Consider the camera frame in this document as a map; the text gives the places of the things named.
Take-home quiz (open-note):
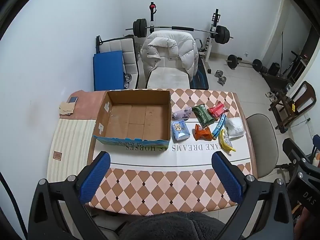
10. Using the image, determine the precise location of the yellow banana-shaped packet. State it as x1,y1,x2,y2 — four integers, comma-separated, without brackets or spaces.
218,129,236,152

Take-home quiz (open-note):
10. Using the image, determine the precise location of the dark fleece garment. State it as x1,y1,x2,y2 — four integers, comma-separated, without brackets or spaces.
120,211,227,240

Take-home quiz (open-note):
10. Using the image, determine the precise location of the cardboard box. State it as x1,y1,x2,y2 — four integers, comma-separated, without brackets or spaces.
93,89,172,153

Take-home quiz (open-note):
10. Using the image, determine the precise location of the checkered printed tablecloth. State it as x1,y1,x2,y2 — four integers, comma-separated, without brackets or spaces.
86,88,258,217

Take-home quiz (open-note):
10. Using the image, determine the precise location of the white weight bench rack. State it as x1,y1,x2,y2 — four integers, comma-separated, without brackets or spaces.
146,2,222,74

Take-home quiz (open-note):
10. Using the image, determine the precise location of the green snack packet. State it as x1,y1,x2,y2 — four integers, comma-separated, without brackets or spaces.
192,104,215,127

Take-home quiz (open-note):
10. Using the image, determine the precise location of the dark wooden chair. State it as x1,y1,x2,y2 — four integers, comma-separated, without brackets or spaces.
269,81,317,133

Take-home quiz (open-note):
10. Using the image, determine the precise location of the white plastic bag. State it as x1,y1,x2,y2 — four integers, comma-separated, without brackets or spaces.
224,117,245,139

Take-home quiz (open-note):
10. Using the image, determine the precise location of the red snack packet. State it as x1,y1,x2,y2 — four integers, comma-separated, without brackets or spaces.
207,101,228,120

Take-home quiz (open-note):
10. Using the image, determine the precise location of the short barbell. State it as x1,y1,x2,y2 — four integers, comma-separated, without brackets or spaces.
225,54,262,73

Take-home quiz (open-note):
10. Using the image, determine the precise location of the light blue tissue pack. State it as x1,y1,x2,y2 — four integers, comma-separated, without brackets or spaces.
171,119,191,141

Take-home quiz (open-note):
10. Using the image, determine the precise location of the white upholstered chair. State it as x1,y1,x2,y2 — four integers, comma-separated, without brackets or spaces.
146,65,192,90

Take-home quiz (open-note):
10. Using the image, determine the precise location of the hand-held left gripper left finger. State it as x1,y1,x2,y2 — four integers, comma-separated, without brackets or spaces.
28,151,118,240

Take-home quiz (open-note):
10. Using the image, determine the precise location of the pink and cream striped cloth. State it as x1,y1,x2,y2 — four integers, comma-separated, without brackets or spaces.
47,90,108,183

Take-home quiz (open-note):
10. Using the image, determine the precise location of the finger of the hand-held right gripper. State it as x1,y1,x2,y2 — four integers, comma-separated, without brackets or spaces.
311,134,320,155
282,138,312,167

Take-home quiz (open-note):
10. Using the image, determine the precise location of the blue exercise mat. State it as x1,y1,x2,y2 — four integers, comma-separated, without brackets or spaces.
93,50,125,92

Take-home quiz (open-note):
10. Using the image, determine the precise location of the white padded panel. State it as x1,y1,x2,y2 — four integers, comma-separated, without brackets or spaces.
99,37,139,89

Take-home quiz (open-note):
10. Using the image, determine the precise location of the white puffer jacket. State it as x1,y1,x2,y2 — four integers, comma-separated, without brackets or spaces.
139,30,199,79

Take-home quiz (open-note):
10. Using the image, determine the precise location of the purple sock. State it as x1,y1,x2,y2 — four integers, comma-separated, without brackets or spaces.
172,107,194,120

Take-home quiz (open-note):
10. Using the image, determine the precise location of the grey round chair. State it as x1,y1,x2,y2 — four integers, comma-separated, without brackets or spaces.
246,114,278,179

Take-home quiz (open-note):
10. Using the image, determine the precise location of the orange snack packet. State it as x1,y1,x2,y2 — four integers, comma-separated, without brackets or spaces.
192,124,213,141

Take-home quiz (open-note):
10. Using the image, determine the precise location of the blue snack packet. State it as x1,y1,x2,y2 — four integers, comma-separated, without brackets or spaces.
211,114,227,140

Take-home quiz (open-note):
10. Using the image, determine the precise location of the long barbell with black plates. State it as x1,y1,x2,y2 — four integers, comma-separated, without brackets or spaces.
125,19,234,44

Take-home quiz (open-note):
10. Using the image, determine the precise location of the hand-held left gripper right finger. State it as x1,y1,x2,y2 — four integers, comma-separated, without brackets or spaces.
211,151,294,240

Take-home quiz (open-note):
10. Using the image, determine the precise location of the black floor mat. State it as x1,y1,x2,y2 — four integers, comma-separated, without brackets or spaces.
190,59,209,90

